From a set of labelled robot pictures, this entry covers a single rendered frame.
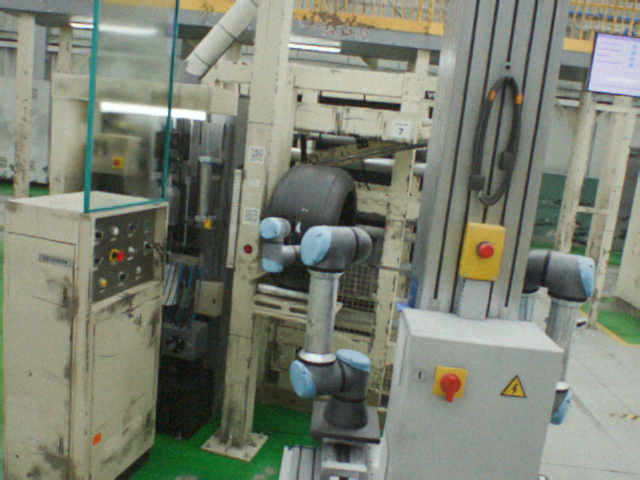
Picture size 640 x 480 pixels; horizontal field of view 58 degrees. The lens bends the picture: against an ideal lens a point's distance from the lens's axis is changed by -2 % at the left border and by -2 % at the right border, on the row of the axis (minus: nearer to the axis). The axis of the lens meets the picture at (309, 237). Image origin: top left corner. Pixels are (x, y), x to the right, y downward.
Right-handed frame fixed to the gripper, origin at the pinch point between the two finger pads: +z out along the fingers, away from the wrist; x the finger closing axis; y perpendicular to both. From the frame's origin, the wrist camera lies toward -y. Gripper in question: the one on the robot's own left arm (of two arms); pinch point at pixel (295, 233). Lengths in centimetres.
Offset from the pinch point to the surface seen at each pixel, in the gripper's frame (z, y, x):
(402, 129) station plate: 49, 54, -30
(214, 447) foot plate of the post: 41, -118, 37
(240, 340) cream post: 37, -59, 30
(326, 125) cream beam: 50, 52, 8
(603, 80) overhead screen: 370, 171, -168
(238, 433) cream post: 43, -108, 26
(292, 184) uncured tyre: 15.0, 19.8, 9.3
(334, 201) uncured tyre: 15.2, 15.4, -10.5
